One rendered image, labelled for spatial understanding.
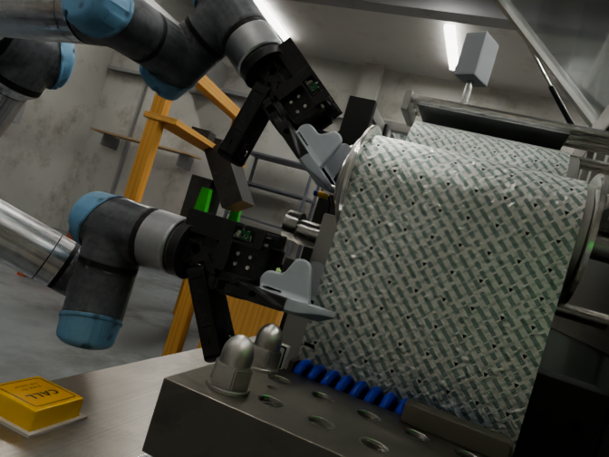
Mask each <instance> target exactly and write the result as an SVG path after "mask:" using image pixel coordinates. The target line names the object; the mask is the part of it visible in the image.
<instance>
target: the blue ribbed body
mask: <svg viewBox="0 0 609 457"><path fill-rule="evenodd" d="M293 372H294V373H296V374H299V375H302V376H304V377H307V378H310V379H312V380H315V381H316V382H319V383H321V384H325V385H328V386H330V387H332V388H334V389H337V390H339V391H342V392H344V393H347V394H350V395H352V396H355V397H357V398H360V399H362V400H364V401H366V402H369V403H371V404H375V405H378V406H380V407H382V408H385V409H387V410H390V411H392V412H395V413H398V414H400V415H401V414H402V410H403V407H404V405H405V403H406V401H407V399H408V398H407V397H406V398H403V399H402V400H401V401H400V402H399V398H398V396H397V394H396V393H394V392H389V393H387V394H386V395H384V394H383V390H382V389H381V387H379V386H374V387H373V388H371V390H370V388H369V385H368V384H367V383H366V382H365V381H363V380H361V381H359V382H357V383H355V381H354V379H353V377H352V376H350V375H345V376H343V377H341V375H340V373H339V372H338V371H337V370H331V371H329V372H327V369H326V367H325V366H324V365H316V366H314V364H313V363H312V361H311V360H309V359H304V360H302V361H301V362H299V363H298V364H297V366H296V367H295V369H294V370H293Z"/></svg>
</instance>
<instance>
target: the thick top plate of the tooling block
mask: <svg viewBox="0 0 609 457"><path fill-rule="evenodd" d="M214 365H215V363H214V364H211V365H205V366H202V367H199V368H196V369H192V370H189V371H186V372H183V373H179V374H174V375H171V376H167V377H165V378H164V379H163V383H162V386H161V388H160V391H159V397H158V400H157V402H156V405H155V409H154V412H153V415H152V417H151V421H150V426H149V429H148V432H147V435H146V438H145V441H144V444H143V447H142V451H143V452H145V453H147V454H148V455H150V456H152V457H488V456H486V455H484V454H481V453H479V452H475V451H472V450H471V449H468V448H466V447H463V446H461V445H458V444H456V443H454V442H450V441H448V440H445V439H443V438H440V437H439V436H436V435H434V434H431V433H427V432H425V431H423V430H421V429H418V428H416V427H413V426H411V425H409V424H406V423H403V422H401V421H400V419H401V415H400V414H398V413H395V412H392V411H390V410H387V409H385V408H382V407H380V406H378V405H375V404H371V403H369V402H366V401H364V400H362V399H360V398H357V397H355V396H352V395H350V394H347V393H344V392H342V391H339V390H337V389H334V388H332V387H330V386H328V385H325V384H321V383H319V382H316V381H315V380H312V379H310V378H307V377H304V376H302V375H299V374H296V373H294V372H291V371H289V370H286V369H284V368H283V369H281V370H280V369H279V372H278V374H264V373H260V372H258V371H255V370H253V369H252V370H253V373H252V376H251V380H250V383H249V386H248V388H249V391H250V392H249V395H248V396H246V397H233V396H228V395H224V394H220V393H218V392H216V391H214V390H212V389H210V388H209V387H208V386H207V385H206V381H207V379H208V378H209V377H210V376H211V375H212V371H213V368H214Z"/></svg>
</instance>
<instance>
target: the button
mask: <svg viewBox="0 0 609 457"><path fill-rule="evenodd" d="M82 402H83V398H82V397H81V396H79V395H78V394H75V393H72V392H70V391H68V390H66V389H64V388H62V387H61V386H59V385H57V384H54V383H52V382H50V381H48V380H46V379H43V378H42V377H40V376H35V377H30V378H25V379H21V380H16V381H12V382H7V383H2V384H0V416H1V417H3V418H5V419H6V420H8V421H10V422H11V423H14V424H16V425H18V426H20V427H22V428H23V429H25V430H26V431H28V432H31V431H34V430H37V429H41V428H44V427H46V426H49V425H52V424H55V423H59V422H62V421H65V420H68V419H72V418H74V417H77V416H78V415H79V412H80V410H81V407H82Z"/></svg>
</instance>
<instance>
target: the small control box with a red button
mask: <svg viewBox="0 0 609 457"><path fill-rule="evenodd" d="M497 52H498V44H497V43H496V41H495V40H494V39H493V38H492V37H491V35H490V34H489V33H488V32H486V31H485V32H472V33H467V34H466V37H465V41H464V44H463V46H462V49H461V53H460V56H459V61H458V64H457V65H456V67H455V75H456V76H457V77H458V78H459V79H460V80H461V81H462V82H463V83H464V84H465V85H466V82H467V80H472V81H474V84H473V87H487V86H488V80H489V77H490V75H491V71H492V68H493V65H494V62H495V59H496V56H497Z"/></svg>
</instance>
